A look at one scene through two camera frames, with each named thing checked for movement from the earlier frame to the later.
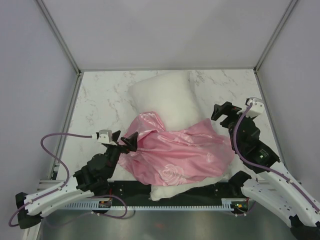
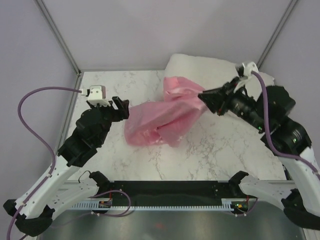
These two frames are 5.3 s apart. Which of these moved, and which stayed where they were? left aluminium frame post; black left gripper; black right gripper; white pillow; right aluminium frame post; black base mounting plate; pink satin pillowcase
Moved: white pillow; black left gripper; pink satin pillowcase; black right gripper
Stayed: left aluminium frame post; black base mounting plate; right aluminium frame post
